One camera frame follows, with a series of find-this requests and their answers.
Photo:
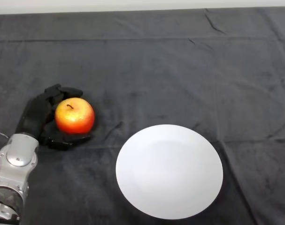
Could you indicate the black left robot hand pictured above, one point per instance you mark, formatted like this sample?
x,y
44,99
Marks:
x,y
35,114

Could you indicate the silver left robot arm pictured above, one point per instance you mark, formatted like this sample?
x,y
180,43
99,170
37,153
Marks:
x,y
15,164

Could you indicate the black table cloth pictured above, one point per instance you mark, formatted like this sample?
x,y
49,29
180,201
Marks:
x,y
156,70

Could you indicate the round white plate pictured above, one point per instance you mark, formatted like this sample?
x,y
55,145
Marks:
x,y
169,172

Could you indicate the red yellow apple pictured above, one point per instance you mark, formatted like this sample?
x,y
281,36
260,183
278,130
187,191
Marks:
x,y
74,117

